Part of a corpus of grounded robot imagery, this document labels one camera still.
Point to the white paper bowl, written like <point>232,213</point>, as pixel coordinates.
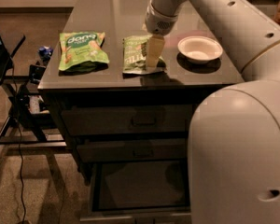
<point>199,49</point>

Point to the blue small object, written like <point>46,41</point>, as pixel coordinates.
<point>45,53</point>

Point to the small device with screen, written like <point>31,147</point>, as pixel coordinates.
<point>36,72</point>

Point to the green Dang chip bag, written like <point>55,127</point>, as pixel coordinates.
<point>82,51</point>

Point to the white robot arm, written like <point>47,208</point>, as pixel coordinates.
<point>234,134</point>

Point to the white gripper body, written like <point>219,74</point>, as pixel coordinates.
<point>158,22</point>

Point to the top left drawer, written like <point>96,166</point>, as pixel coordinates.
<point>127,119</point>

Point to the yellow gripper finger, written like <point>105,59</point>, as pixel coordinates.
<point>155,46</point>

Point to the green Kettle jalapeno chip bag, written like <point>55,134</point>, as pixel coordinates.
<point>134,56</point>

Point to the middle left drawer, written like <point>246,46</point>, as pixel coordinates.
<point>133,150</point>

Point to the dark counter cabinet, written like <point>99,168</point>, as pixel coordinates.
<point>182,83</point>

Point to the open bottom drawer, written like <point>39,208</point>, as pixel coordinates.
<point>139,192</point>

